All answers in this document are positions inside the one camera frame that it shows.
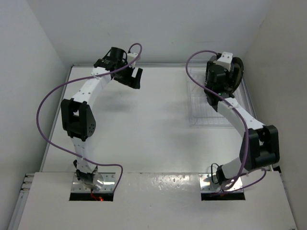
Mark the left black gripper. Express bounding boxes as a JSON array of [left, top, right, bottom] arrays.
[[114, 61, 142, 89]]

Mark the brown striped rim plate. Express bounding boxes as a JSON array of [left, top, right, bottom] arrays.
[[231, 57, 244, 93]]

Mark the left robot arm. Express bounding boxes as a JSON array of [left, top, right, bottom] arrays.
[[60, 47, 142, 191]]

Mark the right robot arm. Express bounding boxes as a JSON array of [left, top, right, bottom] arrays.
[[205, 52, 280, 190]]

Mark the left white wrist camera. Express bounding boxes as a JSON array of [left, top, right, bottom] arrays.
[[127, 52, 140, 69]]

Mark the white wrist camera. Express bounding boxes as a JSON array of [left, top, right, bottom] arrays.
[[214, 52, 233, 71], [127, 52, 140, 69]]

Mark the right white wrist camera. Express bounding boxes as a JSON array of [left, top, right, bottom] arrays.
[[214, 52, 233, 71]]

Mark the white wire dish rack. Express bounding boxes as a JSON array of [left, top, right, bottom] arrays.
[[186, 60, 254, 127]]

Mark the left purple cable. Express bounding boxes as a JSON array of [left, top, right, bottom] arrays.
[[35, 43, 123, 192]]

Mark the purple cable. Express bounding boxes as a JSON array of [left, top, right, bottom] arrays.
[[35, 43, 123, 192], [186, 49, 267, 195]]

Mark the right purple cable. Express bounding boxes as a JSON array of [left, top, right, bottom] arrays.
[[186, 49, 267, 195]]

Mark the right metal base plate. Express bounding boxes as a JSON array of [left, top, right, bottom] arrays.
[[199, 173, 243, 193]]

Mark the metal base plate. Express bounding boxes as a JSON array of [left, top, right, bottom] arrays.
[[199, 173, 243, 193], [71, 172, 116, 193]]

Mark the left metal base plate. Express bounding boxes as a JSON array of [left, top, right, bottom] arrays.
[[71, 172, 116, 193]]

